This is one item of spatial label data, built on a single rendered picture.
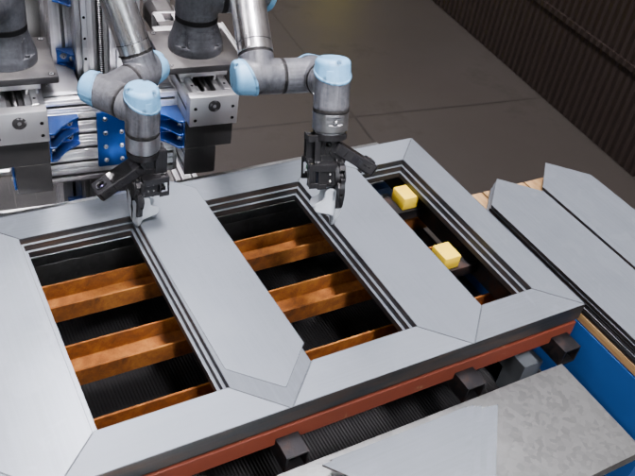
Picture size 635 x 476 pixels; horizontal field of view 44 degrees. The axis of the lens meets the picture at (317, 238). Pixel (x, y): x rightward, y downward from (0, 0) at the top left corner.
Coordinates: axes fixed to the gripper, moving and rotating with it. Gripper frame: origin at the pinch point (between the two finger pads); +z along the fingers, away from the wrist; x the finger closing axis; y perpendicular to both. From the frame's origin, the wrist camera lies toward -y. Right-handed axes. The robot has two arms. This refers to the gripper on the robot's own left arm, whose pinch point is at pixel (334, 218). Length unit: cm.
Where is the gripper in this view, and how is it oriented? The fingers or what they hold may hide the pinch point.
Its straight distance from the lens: 173.8
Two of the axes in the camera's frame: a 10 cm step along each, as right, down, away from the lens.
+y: -9.6, 0.7, -2.6
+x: 2.7, 4.0, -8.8
